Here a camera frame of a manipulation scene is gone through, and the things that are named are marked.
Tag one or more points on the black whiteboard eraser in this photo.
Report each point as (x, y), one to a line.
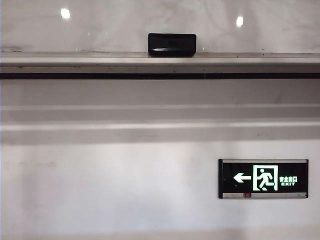
(172, 43)

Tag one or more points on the aluminium whiteboard tray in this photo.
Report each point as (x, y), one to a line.
(100, 65)

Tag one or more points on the white whiteboard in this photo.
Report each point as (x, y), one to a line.
(112, 27)

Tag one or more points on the black green exit sign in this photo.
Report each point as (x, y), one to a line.
(263, 178)

